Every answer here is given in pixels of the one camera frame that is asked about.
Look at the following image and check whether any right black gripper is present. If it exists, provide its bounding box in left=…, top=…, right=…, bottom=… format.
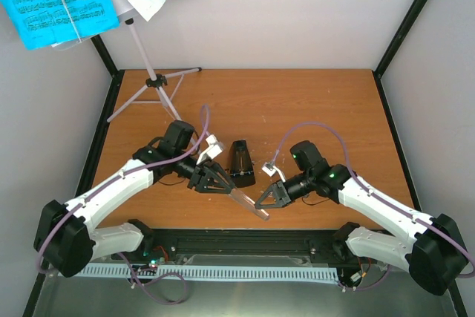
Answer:
left=255, top=170, right=313, bottom=209

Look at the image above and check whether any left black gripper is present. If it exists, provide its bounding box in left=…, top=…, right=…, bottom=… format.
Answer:
left=175, top=150, right=235, bottom=195

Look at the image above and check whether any black metronome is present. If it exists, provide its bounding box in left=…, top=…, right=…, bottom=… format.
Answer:
left=229, top=140, right=256, bottom=188

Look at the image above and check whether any clear plastic metronome cover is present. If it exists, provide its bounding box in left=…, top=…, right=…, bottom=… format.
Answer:
left=228, top=188, right=270, bottom=221

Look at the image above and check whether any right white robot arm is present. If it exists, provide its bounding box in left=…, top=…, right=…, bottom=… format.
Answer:
left=255, top=140, right=469, bottom=295

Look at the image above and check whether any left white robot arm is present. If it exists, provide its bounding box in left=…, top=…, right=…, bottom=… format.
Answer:
left=33, top=120, right=235, bottom=277

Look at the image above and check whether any green led circuit board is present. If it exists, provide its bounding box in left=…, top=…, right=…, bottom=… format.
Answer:
left=145, top=246, right=169, bottom=269

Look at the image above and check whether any white music stand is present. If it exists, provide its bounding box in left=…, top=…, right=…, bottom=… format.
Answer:
left=51, top=0, right=203, bottom=147

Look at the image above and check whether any blue sheet music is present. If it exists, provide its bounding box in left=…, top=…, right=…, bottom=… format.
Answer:
left=1, top=0, right=119, bottom=50

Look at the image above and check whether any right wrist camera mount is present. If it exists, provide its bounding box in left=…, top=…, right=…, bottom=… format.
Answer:
left=261, top=162, right=286, bottom=182

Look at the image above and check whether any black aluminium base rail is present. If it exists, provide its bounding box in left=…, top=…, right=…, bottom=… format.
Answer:
left=125, top=228, right=363, bottom=264

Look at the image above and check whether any light blue cable duct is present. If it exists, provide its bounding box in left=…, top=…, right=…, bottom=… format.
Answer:
left=77, top=263, right=338, bottom=284

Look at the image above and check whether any black frame post left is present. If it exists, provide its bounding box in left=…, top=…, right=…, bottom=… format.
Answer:
left=91, top=35, right=125, bottom=110

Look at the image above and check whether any black frame post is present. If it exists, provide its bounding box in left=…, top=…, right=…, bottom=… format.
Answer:
left=91, top=35, right=125, bottom=110
left=373, top=0, right=453, bottom=76

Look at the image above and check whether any black frame post right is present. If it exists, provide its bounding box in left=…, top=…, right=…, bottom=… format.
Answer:
left=373, top=0, right=453, bottom=76

